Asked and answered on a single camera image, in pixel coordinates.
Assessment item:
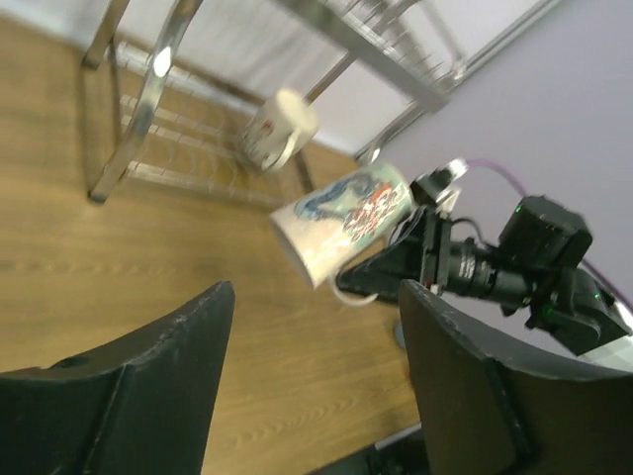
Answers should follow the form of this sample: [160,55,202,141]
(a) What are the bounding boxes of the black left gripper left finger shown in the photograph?
[1,281,234,474]

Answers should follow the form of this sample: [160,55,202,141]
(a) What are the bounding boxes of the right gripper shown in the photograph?
[336,207,450,303]

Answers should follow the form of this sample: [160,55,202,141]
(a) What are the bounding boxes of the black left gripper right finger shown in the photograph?
[399,280,632,474]

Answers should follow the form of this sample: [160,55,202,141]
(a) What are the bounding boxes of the beige mug blue red print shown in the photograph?
[270,162,414,308]

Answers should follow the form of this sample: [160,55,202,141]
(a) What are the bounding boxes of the floral mug green inside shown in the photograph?
[236,88,319,173]

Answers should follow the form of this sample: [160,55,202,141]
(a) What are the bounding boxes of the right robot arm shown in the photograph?
[336,196,632,474]

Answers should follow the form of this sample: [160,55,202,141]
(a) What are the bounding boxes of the stainless steel dish rack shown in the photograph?
[81,0,496,209]

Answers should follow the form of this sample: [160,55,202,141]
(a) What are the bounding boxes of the light blue cup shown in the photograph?
[394,324,406,349]

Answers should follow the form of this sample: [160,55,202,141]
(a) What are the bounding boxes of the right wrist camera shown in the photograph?
[409,158,469,217]

